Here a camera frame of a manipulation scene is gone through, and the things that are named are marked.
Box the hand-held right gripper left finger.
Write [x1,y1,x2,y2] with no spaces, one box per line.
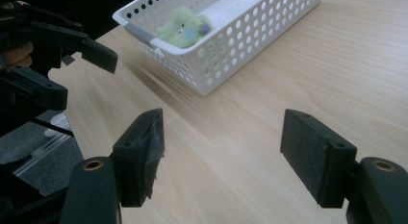
[111,108,166,209]

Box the green plush toy blue patch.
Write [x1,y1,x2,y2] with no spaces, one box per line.
[156,5,216,50]

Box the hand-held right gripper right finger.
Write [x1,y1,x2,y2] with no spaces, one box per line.
[280,109,358,210]

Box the clear plastic zip bag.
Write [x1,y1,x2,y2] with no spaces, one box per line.
[13,133,71,178]

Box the grey tape strip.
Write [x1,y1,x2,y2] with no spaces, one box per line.
[61,53,77,67]

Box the white perforated plastic basket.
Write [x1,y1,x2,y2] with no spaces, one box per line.
[112,0,324,97]

